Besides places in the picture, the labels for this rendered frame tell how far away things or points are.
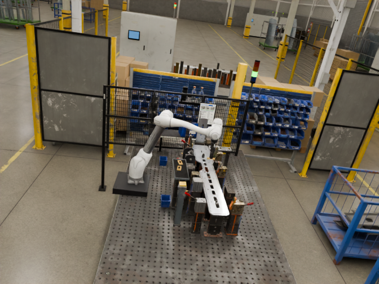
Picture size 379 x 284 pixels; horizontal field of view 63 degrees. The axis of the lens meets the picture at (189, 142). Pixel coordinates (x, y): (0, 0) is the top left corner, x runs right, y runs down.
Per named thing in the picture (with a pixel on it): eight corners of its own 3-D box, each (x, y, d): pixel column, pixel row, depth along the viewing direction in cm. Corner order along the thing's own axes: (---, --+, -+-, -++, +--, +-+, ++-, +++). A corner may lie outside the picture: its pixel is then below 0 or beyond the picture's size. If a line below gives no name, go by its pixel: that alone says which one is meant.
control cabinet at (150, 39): (118, 80, 964) (121, -6, 860) (120, 76, 1012) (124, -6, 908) (169, 87, 978) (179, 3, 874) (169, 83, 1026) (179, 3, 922)
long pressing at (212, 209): (233, 216, 275) (233, 214, 274) (208, 215, 271) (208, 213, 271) (208, 146, 398) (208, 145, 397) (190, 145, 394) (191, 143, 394)
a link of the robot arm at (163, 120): (170, 118, 311) (172, 114, 324) (152, 115, 313) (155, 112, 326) (169, 129, 316) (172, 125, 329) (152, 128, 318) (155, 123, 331)
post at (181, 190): (180, 226, 297) (186, 187, 278) (172, 225, 296) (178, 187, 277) (180, 220, 303) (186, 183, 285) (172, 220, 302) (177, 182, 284)
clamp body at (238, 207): (239, 236, 295) (247, 205, 280) (224, 235, 293) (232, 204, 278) (236, 228, 305) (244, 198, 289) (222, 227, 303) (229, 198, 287)
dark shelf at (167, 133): (216, 142, 410) (216, 140, 409) (148, 136, 396) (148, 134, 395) (214, 134, 430) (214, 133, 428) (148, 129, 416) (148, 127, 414)
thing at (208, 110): (212, 125, 423) (216, 103, 410) (196, 123, 419) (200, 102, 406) (212, 124, 425) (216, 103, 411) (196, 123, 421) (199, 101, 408)
